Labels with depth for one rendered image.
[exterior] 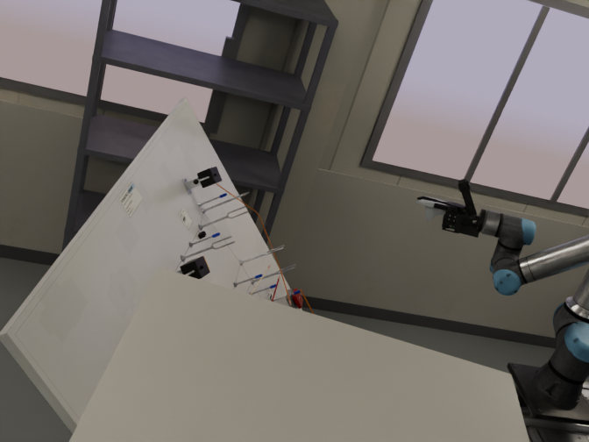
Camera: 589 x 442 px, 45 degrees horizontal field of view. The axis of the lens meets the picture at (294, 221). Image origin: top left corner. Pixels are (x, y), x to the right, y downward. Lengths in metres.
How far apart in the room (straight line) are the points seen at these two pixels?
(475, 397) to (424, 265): 3.35
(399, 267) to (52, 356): 3.21
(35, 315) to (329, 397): 0.57
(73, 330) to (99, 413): 0.56
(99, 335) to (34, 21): 2.37
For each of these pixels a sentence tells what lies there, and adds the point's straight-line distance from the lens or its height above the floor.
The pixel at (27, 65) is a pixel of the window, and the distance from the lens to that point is 3.62.
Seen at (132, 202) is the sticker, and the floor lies 1.59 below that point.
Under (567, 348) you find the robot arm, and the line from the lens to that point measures 2.26.
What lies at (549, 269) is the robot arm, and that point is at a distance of 2.13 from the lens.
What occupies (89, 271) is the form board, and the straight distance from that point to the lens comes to 1.40.
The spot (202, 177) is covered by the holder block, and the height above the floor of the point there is 1.56.
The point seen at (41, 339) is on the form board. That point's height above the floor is 1.58.
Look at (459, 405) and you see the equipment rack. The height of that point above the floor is 1.85.
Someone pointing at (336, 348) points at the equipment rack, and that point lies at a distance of 0.93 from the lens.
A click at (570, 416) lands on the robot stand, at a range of 2.34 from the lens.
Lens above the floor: 2.40
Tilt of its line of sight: 28 degrees down
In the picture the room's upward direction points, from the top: 19 degrees clockwise
